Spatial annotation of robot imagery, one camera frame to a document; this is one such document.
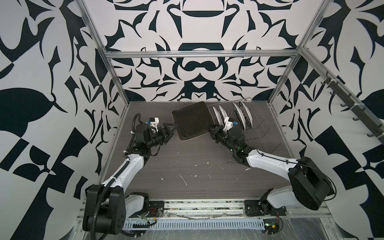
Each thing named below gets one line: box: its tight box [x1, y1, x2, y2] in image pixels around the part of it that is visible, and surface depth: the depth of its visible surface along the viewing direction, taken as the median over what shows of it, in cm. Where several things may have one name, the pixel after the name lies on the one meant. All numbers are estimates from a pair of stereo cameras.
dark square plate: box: [172, 101, 215, 142], surface depth 84 cm
